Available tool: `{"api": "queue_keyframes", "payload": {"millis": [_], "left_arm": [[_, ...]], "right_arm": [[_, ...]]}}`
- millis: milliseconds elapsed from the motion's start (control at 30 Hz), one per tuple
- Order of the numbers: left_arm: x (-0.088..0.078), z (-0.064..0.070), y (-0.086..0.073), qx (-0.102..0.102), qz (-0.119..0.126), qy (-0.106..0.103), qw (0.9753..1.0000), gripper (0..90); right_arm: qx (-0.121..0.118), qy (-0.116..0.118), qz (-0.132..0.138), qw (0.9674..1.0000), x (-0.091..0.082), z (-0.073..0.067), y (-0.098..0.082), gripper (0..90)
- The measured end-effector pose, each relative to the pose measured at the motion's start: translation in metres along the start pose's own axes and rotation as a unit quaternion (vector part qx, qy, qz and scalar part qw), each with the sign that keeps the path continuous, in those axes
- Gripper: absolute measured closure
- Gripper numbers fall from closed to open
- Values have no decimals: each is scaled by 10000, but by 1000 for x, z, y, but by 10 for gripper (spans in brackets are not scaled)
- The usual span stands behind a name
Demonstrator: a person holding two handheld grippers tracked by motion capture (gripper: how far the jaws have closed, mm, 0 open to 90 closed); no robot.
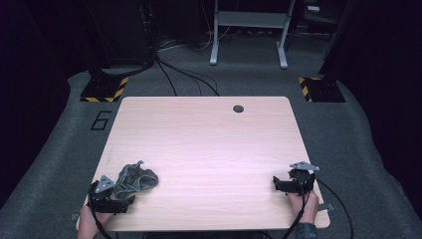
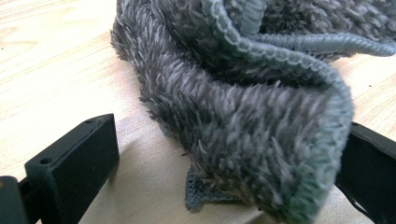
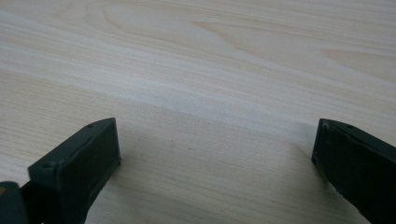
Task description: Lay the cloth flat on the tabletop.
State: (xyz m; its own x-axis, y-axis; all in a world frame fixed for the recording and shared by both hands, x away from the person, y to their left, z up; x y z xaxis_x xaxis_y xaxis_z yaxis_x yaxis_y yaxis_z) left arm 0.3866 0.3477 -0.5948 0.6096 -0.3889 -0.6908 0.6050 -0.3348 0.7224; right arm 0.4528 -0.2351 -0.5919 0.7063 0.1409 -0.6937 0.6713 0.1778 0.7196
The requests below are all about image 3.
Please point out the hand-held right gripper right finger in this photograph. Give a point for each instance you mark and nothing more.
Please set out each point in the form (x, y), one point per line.
(358, 165)

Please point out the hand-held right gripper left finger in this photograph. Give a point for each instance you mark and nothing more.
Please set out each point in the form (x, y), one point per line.
(77, 168)

